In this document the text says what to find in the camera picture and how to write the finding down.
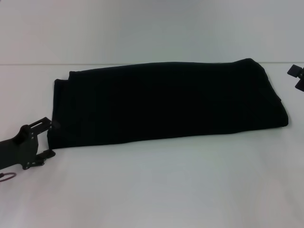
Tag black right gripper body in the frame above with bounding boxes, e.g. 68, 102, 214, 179
294, 72, 304, 92

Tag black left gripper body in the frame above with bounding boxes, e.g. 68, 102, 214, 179
0, 125, 40, 171

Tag black FREE print t-shirt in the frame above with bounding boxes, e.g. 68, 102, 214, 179
47, 57, 290, 150

